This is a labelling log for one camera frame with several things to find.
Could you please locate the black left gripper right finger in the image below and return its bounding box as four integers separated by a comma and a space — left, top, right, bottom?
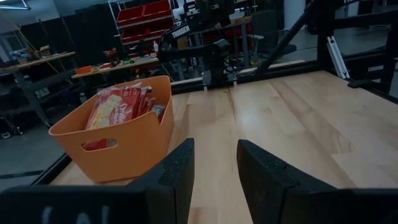
236, 139, 398, 224

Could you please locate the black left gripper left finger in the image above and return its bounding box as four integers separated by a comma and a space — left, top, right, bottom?
0, 138, 196, 224

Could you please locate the orange plastic basket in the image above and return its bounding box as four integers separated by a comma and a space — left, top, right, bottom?
48, 75, 175, 184

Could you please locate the wooden workbench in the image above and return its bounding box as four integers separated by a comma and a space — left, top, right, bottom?
70, 57, 160, 82
0, 50, 77, 127

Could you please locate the silver aluminium extrusion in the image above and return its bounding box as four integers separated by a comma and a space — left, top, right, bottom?
325, 35, 351, 80

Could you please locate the black office chair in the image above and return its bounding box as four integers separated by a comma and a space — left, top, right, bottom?
250, 9, 298, 58

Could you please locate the shelf with red bins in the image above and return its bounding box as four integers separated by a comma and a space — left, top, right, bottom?
107, 0, 175, 48

